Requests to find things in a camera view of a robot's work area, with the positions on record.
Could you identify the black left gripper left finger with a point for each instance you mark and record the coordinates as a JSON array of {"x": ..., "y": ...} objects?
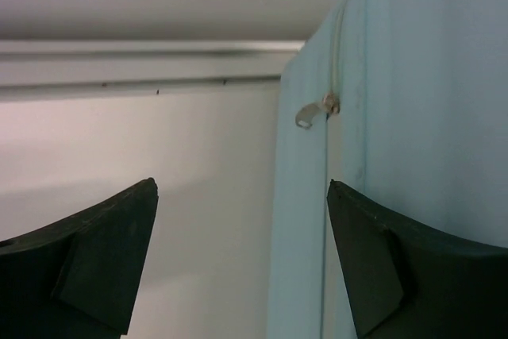
[{"x": 79, "y": 277}]

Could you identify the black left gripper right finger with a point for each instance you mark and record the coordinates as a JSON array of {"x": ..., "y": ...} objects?
[{"x": 405, "y": 279}]

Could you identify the light blue suitcase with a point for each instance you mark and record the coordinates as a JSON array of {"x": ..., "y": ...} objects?
[{"x": 422, "y": 131}]

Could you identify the silver suitcase zipper pull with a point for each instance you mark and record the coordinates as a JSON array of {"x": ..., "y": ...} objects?
[{"x": 328, "y": 106}]

